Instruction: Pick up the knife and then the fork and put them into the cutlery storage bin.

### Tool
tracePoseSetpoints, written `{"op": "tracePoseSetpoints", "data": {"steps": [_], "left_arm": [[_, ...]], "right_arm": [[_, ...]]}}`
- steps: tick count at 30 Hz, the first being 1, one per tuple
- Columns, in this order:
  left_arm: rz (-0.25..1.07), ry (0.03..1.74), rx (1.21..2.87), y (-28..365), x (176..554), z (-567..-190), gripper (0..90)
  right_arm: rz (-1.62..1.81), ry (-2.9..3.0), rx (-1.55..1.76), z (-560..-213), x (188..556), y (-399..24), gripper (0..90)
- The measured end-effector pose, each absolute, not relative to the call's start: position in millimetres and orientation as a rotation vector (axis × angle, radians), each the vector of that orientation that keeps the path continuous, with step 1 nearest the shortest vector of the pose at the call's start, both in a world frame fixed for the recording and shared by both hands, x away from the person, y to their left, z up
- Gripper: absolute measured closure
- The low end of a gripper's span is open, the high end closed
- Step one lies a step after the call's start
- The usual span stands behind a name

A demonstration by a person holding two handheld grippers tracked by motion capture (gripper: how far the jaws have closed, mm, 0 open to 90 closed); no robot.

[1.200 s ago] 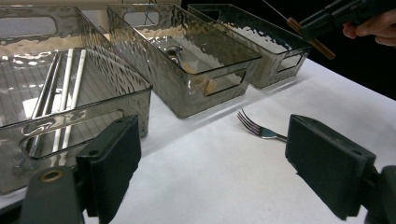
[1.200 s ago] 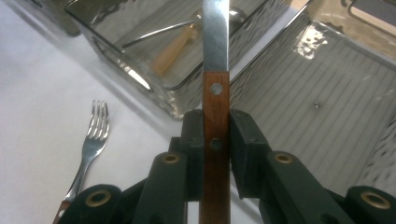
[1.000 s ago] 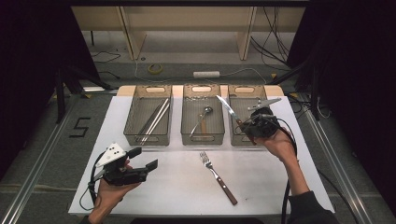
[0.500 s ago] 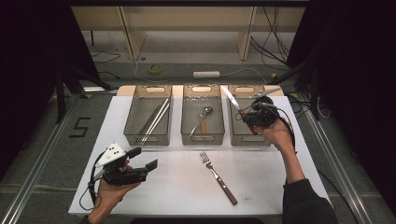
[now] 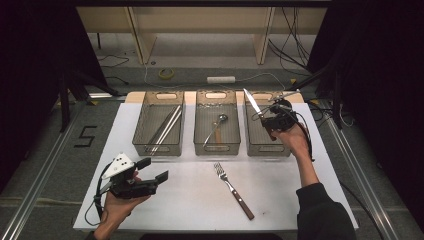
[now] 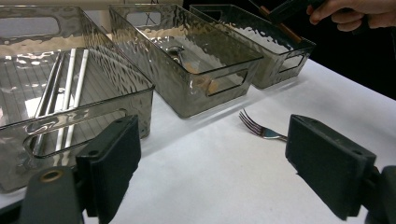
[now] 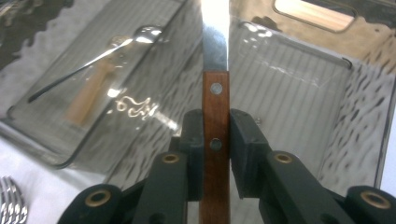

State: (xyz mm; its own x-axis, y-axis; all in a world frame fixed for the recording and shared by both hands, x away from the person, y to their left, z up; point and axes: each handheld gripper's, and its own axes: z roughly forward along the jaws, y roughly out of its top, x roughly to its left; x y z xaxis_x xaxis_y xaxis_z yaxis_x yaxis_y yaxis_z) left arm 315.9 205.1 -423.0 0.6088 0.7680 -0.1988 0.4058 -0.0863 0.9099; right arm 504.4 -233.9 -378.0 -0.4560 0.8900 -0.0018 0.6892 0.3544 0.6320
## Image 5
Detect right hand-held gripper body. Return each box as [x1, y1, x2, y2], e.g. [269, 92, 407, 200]
[260, 91, 301, 133]

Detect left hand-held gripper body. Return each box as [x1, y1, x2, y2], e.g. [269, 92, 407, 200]
[101, 152, 159, 200]

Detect wooden handled table knife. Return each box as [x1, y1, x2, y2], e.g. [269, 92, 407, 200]
[242, 87, 278, 142]

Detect smoky clear plastic bin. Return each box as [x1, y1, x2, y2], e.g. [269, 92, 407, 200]
[193, 89, 242, 157]
[131, 90, 186, 158]
[243, 90, 298, 158]

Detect metal spoon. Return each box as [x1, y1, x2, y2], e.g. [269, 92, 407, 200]
[202, 113, 229, 148]

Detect small wooden spoon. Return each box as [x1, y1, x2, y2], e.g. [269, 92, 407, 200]
[213, 123, 223, 145]

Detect wooden handled metal fork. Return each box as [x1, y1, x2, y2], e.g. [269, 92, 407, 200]
[213, 161, 256, 221]

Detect person's right hand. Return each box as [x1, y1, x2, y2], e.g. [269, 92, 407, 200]
[271, 124, 309, 161]

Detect person's left hand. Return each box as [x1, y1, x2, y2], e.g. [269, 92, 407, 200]
[94, 194, 151, 240]

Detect white table cover sheet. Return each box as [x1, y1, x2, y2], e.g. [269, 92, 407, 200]
[73, 101, 359, 233]

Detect black metal stand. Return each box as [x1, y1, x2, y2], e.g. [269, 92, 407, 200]
[286, 64, 344, 129]
[58, 69, 121, 133]

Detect white power strip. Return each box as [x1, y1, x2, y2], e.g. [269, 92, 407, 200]
[206, 75, 237, 85]

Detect silver floor bar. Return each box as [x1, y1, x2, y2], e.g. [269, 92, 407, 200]
[87, 92, 128, 101]

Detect yellow tape roll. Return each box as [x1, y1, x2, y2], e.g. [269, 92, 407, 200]
[158, 68, 175, 80]

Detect black curtain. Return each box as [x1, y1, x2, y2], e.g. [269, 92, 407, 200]
[306, 0, 424, 231]
[0, 0, 108, 194]

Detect beige wooden furniture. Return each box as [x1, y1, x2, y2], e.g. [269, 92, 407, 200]
[75, 6, 329, 66]

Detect left hand-held gripper black cable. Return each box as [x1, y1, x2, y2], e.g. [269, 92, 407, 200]
[84, 161, 116, 228]

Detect hand-held gripper black cable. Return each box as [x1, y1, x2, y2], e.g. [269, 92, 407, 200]
[251, 103, 316, 163]
[84, 161, 116, 228]

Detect right hand-held gripper black cable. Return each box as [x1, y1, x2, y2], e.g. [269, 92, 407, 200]
[251, 103, 316, 163]

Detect white power cable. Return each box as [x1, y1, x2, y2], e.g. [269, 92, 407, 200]
[143, 63, 288, 92]

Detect black cable bundle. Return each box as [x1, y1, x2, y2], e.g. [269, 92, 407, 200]
[268, 6, 311, 73]

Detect metal floor rail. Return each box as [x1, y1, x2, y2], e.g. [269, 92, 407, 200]
[0, 99, 89, 240]
[321, 109, 403, 240]

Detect thin black floor cable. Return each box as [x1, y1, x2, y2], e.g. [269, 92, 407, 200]
[97, 53, 130, 69]

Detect long black floor cable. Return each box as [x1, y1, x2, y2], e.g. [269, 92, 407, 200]
[339, 181, 386, 240]

